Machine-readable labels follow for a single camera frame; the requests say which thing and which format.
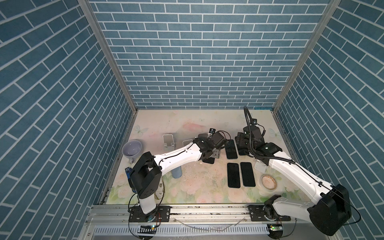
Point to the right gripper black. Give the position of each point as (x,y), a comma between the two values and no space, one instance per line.
(240,138)

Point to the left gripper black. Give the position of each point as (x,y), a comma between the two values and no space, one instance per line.
(217,154)

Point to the purple phone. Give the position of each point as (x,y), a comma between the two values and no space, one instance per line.
(231,151)

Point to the black phone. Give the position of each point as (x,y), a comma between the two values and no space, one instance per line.
(247,174)
(234,179)

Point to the white folding stand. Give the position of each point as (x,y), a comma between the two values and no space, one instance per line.
(260,166)

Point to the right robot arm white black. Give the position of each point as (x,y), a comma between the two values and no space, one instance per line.
(329,207)

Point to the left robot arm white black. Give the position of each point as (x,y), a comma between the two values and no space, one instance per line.
(146,174)

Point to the tape roll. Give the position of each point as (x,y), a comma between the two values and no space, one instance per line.
(268,182)

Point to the patterned glasses case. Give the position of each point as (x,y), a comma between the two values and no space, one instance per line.
(160,191)

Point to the blue small box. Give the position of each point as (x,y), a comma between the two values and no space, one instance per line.
(128,174)

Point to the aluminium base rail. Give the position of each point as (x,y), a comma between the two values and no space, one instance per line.
(202,213)

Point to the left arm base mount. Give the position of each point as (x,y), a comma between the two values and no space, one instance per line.
(161,215)

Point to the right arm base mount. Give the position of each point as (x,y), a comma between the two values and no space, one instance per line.
(262,213)

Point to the white vented cable duct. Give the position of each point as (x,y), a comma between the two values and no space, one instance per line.
(179,230)

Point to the left metal corner post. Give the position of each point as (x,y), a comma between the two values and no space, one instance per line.
(92,20)

